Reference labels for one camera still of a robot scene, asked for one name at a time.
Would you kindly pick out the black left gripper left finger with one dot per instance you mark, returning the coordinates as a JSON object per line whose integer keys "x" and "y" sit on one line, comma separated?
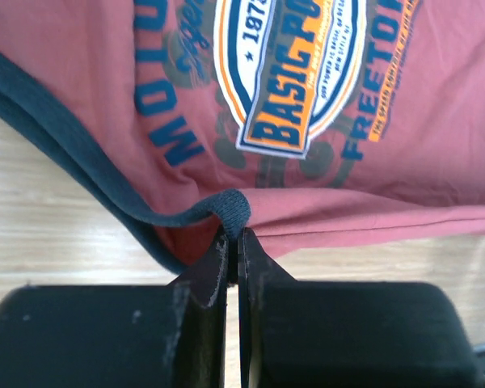
{"x": 195, "y": 352}

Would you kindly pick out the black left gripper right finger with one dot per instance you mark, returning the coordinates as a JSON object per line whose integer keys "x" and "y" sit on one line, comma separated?
{"x": 256, "y": 269}

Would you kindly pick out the red tank top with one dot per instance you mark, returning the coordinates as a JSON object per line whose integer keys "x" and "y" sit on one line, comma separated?
{"x": 314, "y": 123}

